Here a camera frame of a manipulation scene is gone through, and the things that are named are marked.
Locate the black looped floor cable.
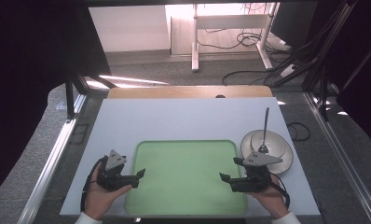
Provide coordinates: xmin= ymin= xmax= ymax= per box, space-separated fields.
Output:
xmin=286 ymin=121 xmax=311 ymax=142

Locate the metal spoon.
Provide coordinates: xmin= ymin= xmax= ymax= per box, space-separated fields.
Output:
xmin=257 ymin=107 xmax=270 ymax=155

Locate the white wall panel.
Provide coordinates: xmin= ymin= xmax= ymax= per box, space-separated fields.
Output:
xmin=88 ymin=5 xmax=172 ymax=53

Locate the green tray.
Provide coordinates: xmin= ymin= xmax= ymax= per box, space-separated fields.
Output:
xmin=125 ymin=139 xmax=249 ymax=217

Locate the person's left hand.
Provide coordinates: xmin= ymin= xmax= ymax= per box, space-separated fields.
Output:
xmin=83 ymin=171 xmax=133 ymax=220

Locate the white table cover board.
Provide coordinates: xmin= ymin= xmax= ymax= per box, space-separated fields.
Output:
xmin=60 ymin=97 xmax=322 ymax=217

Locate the wooden table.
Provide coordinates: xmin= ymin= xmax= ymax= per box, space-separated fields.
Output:
xmin=106 ymin=85 xmax=274 ymax=100

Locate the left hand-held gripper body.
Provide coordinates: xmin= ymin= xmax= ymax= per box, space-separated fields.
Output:
xmin=96 ymin=149 xmax=135 ymax=191

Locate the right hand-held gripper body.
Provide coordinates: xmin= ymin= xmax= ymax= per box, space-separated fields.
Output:
xmin=230 ymin=151 xmax=283 ymax=193

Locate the white power strip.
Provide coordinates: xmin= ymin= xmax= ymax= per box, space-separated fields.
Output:
xmin=280 ymin=63 xmax=297 ymax=78

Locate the dark monitor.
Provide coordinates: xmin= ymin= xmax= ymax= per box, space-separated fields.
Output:
xmin=269 ymin=1 xmax=318 ymax=49

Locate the silver round plate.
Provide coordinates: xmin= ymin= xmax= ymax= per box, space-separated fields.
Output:
xmin=240 ymin=129 xmax=295 ymax=175

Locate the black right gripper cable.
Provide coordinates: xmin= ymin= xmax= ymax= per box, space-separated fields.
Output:
xmin=268 ymin=180 xmax=291 ymax=209

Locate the aluminium floor rail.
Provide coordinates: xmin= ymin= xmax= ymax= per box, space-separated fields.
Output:
xmin=303 ymin=91 xmax=371 ymax=224
xmin=17 ymin=93 xmax=89 ymax=224

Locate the black metal stand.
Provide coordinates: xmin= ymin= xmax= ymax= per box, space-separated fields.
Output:
xmin=300 ymin=0 xmax=359 ymax=122
xmin=64 ymin=69 xmax=117 ymax=120

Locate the white bowl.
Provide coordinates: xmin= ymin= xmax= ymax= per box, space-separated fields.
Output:
xmin=250 ymin=130 xmax=288 ymax=157

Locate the white desk frame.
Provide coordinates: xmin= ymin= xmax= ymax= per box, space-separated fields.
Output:
xmin=191 ymin=2 xmax=282 ymax=73

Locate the black floor cable bundle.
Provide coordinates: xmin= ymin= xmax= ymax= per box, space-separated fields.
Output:
xmin=196 ymin=27 xmax=295 ymax=88

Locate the person's right hand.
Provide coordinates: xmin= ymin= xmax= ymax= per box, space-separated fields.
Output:
xmin=247 ymin=175 xmax=291 ymax=219

